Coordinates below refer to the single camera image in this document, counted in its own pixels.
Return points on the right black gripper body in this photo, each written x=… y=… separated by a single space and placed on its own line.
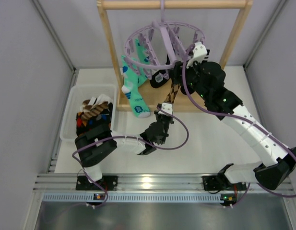
x=179 y=69

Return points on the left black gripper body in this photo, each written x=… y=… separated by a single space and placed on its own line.
x=163 y=118

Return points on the brown checkered sock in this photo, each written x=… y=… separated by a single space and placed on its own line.
x=170 y=98

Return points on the black sock with blue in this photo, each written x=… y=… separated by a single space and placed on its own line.
x=159 y=78

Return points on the lilac round clip hanger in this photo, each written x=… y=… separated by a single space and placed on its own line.
x=163 y=42

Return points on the green sock with chevrons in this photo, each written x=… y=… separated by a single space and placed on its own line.
x=132 y=82

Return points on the green sock with white patches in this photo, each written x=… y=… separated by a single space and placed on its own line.
x=142 y=56

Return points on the brown striped sock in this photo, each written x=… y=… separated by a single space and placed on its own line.
x=90 y=111

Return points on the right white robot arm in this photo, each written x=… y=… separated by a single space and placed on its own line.
x=277 y=160

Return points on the black argyle sock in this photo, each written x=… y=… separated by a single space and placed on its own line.
x=83 y=126

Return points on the white sock in basket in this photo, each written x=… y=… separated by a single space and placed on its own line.
x=99 y=100

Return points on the white plastic laundry basket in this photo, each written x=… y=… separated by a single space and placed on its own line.
x=77 y=95

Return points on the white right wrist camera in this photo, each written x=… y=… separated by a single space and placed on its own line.
x=199 y=54

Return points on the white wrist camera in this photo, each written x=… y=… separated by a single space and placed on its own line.
x=199 y=54
x=165 y=108

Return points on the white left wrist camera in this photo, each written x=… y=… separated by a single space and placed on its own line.
x=165 y=108

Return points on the wooden hanging rack frame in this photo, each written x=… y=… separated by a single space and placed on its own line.
x=154 y=96

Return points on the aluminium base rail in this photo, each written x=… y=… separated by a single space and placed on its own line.
x=126 y=182

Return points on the white perforated cable duct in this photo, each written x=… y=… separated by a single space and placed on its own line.
x=137 y=197

